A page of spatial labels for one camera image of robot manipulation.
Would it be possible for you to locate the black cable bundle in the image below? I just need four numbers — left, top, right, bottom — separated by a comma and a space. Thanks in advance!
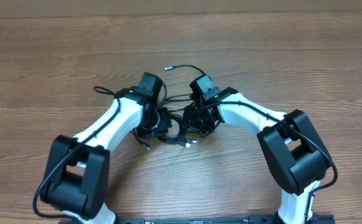
130, 64, 206, 151

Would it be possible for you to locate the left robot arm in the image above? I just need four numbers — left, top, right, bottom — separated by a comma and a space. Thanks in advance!
32, 72, 164, 223

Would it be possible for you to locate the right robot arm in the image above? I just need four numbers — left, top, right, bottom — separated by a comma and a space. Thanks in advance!
184, 75, 335, 223

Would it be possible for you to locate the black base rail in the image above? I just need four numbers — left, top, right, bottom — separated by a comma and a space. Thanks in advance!
114, 213, 336, 224

